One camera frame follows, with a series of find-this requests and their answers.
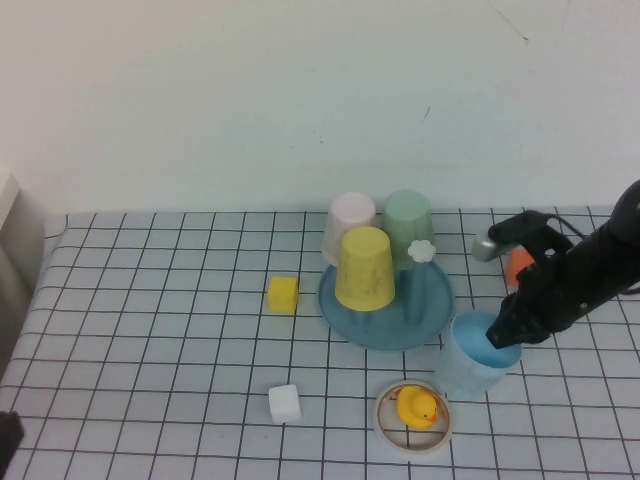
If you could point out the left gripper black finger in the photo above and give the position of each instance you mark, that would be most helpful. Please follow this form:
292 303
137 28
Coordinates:
9 432

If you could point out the white tape roll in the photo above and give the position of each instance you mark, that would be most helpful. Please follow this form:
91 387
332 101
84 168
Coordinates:
415 448

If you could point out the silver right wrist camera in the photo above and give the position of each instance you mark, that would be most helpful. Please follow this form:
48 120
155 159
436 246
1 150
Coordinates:
485 249

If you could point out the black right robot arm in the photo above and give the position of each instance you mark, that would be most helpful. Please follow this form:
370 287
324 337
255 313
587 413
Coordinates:
612 260

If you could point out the blue cup stand with pegs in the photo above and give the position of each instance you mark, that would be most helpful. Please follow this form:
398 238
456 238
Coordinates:
390 335

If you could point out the light green plastic cup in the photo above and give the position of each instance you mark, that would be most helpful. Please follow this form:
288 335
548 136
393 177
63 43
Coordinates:
407 215

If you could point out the light blue plastic cup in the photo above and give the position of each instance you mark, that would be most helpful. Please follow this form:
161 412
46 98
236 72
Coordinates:
465 370

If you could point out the pale pink plastic cup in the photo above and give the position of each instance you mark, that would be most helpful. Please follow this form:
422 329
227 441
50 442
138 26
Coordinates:
350 210

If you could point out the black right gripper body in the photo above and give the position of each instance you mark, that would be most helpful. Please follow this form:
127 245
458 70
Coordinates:
552 295

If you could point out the white side panel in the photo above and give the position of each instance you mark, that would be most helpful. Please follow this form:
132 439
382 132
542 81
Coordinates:
12 240

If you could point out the white foam cube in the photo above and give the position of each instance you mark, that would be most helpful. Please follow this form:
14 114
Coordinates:
285 404

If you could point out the orange foam cube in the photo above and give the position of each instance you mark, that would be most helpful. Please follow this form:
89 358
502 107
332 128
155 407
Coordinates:
517 265

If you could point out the yellow plastic cup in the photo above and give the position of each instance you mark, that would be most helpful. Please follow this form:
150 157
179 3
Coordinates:
365 270

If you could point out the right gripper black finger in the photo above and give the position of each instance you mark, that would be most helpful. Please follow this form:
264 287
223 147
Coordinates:
507 327
534 337

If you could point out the yellow rubber duck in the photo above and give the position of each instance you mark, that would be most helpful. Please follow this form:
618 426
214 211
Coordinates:
415 407

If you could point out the yellow foam cube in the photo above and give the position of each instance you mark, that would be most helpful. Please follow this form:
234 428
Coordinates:
282 295

